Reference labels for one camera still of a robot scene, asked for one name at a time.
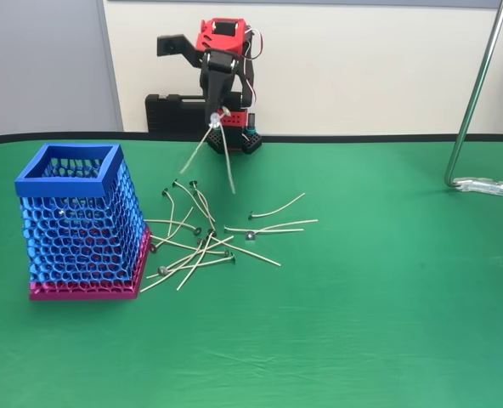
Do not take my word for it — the blue pink lattice basket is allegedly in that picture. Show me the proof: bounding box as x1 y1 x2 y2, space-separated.
14 143 153 302

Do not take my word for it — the black plastic tool case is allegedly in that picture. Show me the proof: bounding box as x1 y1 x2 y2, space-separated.
144 93 212 138

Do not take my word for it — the grey office partition panel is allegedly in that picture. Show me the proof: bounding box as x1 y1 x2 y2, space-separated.
0 0 124 136

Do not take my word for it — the silver metal stand pole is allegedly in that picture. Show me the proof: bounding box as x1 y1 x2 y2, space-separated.
444 0 503 197

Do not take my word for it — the green cloth with black edge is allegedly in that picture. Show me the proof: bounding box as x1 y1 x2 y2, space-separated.
0 133 503 408

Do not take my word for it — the white red servo cable loop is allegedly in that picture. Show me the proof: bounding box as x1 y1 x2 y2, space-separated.
243 28 267 60

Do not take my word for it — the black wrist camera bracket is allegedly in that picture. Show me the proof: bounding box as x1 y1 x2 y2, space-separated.
156 34 204 69

